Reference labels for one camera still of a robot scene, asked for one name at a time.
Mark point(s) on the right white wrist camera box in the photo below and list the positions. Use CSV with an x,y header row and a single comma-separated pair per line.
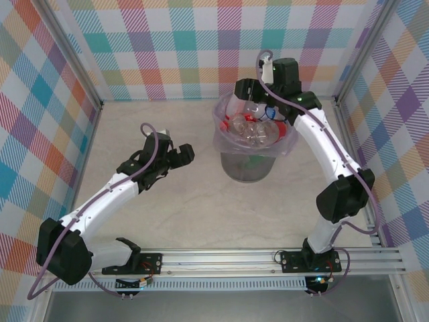
x,y
267,70

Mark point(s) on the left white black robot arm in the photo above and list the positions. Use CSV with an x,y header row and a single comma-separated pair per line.
x,y
63,255

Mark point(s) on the black mount plate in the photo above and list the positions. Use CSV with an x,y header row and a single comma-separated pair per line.
x,y
291,261
151,263

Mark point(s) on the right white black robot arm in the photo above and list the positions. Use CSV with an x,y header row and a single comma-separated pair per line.
x,y
321,144

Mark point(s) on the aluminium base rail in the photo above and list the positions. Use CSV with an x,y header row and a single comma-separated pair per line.
x,y
218,263

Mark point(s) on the black connector board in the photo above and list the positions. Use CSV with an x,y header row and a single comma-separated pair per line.
x,y
318,280
140,283

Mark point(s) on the right black mount plate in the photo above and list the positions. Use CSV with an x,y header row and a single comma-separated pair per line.
x,y
291,261

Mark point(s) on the yellow cap red label bottle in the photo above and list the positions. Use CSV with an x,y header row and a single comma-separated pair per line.
x,y
249,117

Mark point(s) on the purple-lined trash bin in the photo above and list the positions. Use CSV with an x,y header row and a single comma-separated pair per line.
x,y
228,144

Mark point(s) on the left black mount plate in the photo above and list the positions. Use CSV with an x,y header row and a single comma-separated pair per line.
x,y
151,263

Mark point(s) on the aluminium frame post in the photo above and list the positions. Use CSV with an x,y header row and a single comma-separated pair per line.
x,y
365,50
75,57

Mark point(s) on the grey round waste bin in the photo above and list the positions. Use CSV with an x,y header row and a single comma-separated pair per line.
x,y
248,167

